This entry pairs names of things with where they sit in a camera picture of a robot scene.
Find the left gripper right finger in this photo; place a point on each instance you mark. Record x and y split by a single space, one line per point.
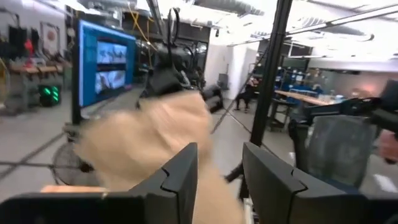
267 193

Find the wooden workbench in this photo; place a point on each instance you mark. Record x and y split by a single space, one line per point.
301 97
34 69

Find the grey mesh office chair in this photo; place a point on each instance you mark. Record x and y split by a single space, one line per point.
339 149

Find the black box green lights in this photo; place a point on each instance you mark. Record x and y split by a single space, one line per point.
49 95

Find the framed wall poster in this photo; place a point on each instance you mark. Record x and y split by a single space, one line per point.
49 37

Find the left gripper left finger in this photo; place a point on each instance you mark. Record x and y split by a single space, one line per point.
180 186

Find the tan baseball cap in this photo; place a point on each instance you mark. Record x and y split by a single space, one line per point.
140 140

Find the black horizontal bar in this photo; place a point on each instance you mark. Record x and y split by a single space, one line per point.
357 107

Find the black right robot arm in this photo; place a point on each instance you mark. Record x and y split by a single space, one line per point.
214 98

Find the person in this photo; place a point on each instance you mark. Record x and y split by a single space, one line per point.
247 93

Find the person's hand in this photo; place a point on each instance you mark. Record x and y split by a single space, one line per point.
388 146

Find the blue screen monitor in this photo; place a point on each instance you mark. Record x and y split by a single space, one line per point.
90 68

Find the black aluminium frame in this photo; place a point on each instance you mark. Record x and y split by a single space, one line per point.
270 77

